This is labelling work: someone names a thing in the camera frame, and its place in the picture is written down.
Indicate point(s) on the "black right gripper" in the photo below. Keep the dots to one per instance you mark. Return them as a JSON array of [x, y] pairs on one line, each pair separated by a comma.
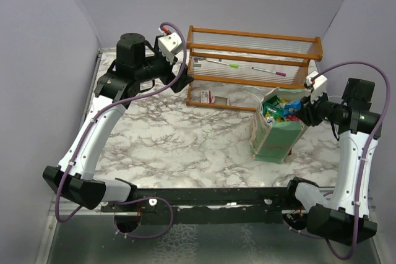
[[308, 109]]

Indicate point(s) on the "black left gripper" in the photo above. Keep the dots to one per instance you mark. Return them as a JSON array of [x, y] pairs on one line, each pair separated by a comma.
[[167, 78]]

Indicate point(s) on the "blue snack wrapper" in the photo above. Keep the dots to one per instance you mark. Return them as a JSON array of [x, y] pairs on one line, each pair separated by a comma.
[[291, 108]]

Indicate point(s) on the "teal snack bag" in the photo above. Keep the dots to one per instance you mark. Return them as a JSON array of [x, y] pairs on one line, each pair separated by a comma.
[[271, 111]]

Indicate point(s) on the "green beige paper bag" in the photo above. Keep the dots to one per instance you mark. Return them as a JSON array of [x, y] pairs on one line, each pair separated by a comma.
[[272, 141]]

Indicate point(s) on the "red small snack packet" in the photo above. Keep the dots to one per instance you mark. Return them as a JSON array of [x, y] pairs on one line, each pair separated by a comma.
[[292, 118]]

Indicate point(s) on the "green candy bag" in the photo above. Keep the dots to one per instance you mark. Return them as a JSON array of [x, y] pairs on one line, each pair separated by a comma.
[[277, 101]]

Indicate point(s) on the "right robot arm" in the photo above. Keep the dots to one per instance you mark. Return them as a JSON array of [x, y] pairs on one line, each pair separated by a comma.
[[344, 218]]

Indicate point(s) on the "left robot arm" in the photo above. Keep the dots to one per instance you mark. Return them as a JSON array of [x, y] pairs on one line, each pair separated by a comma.
[[136, 62]]

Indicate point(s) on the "red white staples box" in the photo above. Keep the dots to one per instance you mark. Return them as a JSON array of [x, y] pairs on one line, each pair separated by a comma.
[[206, 97]]

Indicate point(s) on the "wooden shelf rack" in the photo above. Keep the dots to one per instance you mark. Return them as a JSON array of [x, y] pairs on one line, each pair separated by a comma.
[[283, 53]]

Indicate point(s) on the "green capped marker pen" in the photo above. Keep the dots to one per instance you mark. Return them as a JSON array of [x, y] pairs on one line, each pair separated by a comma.
[[232, 65]]

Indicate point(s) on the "purple capped marker pen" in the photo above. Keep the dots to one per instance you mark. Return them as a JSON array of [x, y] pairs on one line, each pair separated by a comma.
[[269, 71]]

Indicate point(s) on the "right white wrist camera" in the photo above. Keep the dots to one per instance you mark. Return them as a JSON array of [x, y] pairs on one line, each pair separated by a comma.
[[316, 84]]

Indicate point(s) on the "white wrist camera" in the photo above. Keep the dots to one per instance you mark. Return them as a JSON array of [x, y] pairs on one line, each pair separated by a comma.
[[170, 46], [316, 84]]

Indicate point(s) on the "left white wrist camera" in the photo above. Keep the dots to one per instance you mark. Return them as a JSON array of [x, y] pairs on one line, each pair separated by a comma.
[[170, 46]]

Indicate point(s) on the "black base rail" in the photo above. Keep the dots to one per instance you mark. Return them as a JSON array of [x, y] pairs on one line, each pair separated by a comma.
[[233, 205]]

